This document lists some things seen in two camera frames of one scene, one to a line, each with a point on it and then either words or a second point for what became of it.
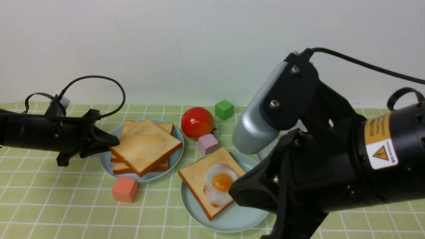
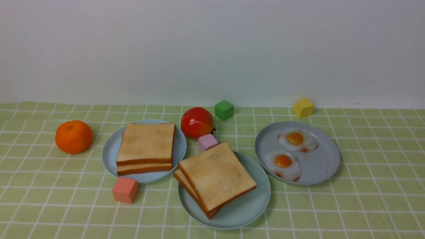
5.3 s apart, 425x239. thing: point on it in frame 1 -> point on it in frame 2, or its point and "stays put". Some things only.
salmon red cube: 125,189 stays put
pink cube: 207,143 stays put
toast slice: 145,147 -> 217,176
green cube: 224,110 stays put
